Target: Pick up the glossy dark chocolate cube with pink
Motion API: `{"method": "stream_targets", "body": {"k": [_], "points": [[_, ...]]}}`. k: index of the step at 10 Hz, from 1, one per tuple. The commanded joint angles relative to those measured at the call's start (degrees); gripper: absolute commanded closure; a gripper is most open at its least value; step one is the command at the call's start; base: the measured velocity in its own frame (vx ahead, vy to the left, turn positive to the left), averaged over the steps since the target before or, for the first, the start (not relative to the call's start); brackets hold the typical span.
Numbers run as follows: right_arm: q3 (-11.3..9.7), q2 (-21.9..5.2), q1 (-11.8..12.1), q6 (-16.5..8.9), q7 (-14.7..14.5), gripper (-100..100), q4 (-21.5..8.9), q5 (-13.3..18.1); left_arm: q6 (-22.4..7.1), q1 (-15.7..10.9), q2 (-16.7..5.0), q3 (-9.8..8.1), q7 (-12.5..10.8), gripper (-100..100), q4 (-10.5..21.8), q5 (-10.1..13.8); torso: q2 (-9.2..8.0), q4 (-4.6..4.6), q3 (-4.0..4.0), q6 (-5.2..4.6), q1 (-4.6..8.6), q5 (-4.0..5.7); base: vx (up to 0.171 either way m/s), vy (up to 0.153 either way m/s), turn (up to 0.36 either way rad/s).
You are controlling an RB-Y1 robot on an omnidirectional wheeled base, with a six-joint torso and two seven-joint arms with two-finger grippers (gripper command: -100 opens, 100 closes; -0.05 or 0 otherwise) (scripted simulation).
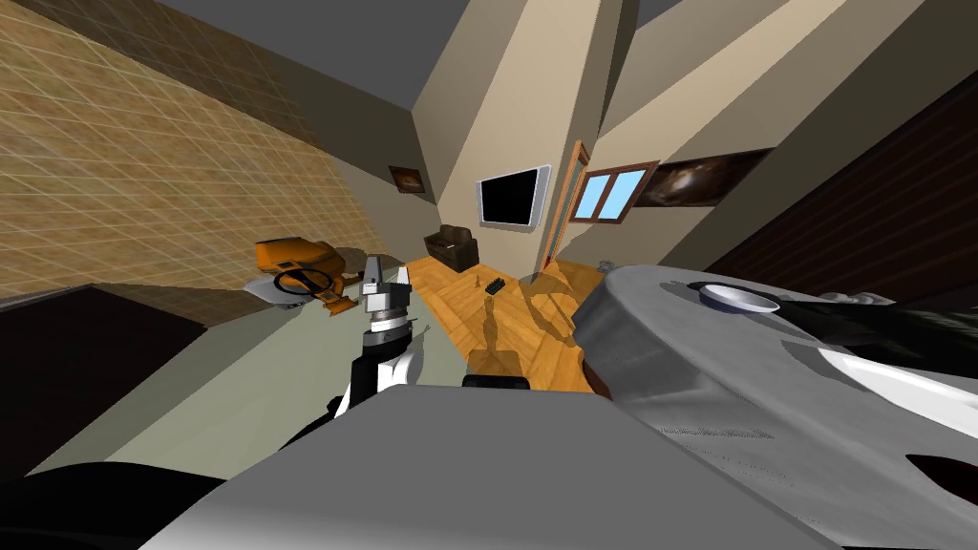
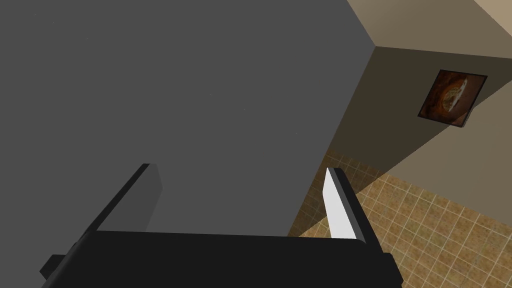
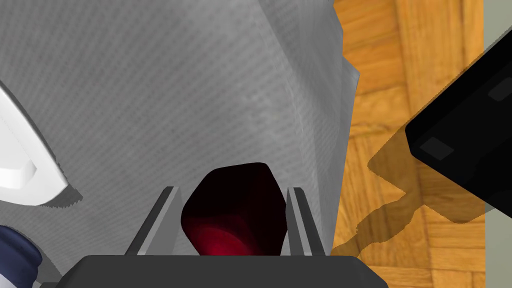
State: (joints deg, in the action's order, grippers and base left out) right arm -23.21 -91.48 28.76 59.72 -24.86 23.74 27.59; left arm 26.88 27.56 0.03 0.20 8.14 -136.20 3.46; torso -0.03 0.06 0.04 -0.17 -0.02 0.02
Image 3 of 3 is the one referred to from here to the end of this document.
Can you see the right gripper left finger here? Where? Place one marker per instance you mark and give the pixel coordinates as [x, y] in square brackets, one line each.
[156, 226]

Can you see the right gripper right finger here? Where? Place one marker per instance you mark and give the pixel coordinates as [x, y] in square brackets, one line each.
[300, 224]

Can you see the grey table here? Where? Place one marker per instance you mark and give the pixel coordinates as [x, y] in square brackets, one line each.
[180, 92]

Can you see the dark blue bottle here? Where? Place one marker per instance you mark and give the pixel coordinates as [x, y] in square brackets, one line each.
[16, 258]

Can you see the white plate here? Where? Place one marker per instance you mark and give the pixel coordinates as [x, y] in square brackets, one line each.
[24, 168]

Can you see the black cabinet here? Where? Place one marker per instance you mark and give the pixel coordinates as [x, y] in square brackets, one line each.
[464, 132]

